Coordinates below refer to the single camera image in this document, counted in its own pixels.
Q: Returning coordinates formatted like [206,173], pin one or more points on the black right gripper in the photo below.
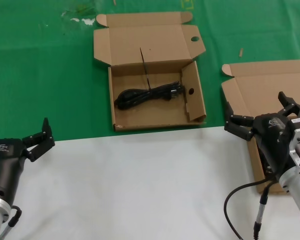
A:
[272,135]

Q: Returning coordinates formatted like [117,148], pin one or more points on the green table cloth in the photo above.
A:
[40,75]

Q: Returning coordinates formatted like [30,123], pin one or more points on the white table cloth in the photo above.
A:
[140,187]

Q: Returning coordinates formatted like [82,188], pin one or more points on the plain open cardboard box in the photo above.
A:
[265,87]

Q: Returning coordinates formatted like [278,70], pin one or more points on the white torn paper scrap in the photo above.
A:
[88,22]

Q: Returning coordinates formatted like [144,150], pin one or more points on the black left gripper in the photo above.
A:
[5,160]

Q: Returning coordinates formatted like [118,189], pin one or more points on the black zip tie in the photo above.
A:
[145,70]

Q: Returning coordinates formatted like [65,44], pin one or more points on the cardboard box with round holes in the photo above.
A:
[150,37]

